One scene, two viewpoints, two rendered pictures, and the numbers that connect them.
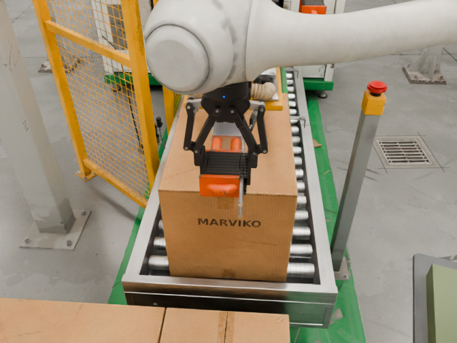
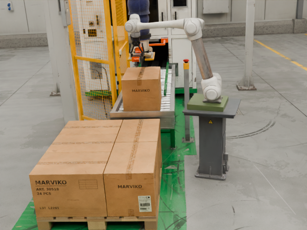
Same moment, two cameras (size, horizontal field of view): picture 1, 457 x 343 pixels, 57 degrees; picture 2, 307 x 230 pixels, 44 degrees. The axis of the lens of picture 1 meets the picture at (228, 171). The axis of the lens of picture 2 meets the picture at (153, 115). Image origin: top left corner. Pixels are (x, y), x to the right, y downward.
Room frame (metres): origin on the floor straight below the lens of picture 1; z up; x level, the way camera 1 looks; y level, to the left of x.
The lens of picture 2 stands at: (-3.06, -0.16, 1.98)
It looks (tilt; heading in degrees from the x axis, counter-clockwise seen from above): 20 degrees down; 1
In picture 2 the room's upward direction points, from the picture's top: 3 degrees counter-clockwise
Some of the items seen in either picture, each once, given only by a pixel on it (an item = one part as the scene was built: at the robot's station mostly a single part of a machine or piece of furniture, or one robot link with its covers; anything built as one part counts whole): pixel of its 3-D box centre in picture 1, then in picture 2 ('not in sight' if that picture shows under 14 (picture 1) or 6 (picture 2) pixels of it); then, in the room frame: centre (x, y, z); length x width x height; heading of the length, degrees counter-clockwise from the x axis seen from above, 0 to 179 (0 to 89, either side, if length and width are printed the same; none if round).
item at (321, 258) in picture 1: (300, 122); (173, 89); (1.97, -0.40, 0.50); 2.31 x 0.05 x 0.19; 176
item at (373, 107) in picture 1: (350, 195); (187, 102); (1.36, -0.54, 0.50); 0.07 x 0.07 x 1.00; 86
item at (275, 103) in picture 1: (265, 75); (150, 54); (1.22, -0.12, 1.14); 0.34 x 0.10 x 0.05; 177
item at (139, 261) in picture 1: (184, 118); (126, 91); (2.01, 0.25, 0.50); 2.31 x 0.05 x 0.19; 176
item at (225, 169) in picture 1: (220, 172); (135, 58); (0.62, 0.02, 1.23); 0.08 x 0.07 x 0.05; 177
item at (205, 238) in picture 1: (232, 178); (142, 89); (1.18, -0.01, 0.75); 0.60 x 0.40 x 0.40; 177
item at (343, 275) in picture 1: (332, 265); (187, 139); (1.36, -0.54, 0.01); 0.15 x 0.15 x 0.03; 86
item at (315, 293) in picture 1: (228, 288); (141, 113); (0.82, 0.00, 0.58); 0.70 x 0.03 x 0.06; 86
